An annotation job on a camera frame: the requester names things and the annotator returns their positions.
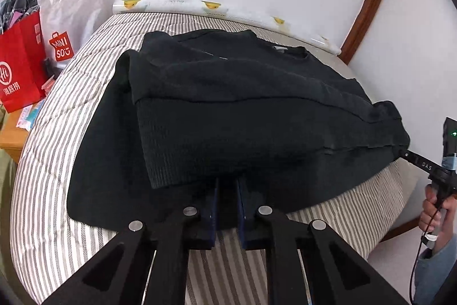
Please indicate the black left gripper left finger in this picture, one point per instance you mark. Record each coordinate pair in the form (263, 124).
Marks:
(144, 264)

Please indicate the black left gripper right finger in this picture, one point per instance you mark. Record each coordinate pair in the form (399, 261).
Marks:
(307, 263)

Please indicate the black long-sleeve sweatshirt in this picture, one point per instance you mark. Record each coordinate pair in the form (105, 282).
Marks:
(192, 115)

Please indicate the person's right hand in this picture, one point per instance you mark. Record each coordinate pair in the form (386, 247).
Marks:
(439, 221)

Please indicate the black tracker box green light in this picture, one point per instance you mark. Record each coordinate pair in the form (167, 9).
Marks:
(449, 144)

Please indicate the striped beige quilt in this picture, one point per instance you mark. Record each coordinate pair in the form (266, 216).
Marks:
(47, 247)

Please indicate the wooden bedside table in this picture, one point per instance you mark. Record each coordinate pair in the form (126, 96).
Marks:
(12, 138)

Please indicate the red paper shopping bag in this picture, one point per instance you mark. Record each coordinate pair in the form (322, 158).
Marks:
(22, 64)

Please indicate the white duck-print sheet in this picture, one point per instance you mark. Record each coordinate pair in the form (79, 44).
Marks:
(228, 12)

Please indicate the white Miniso plastic bag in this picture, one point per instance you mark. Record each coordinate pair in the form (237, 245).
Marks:
(66, 26)

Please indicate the plaid grey cloth in bag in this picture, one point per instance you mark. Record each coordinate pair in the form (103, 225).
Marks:
(13, 11)

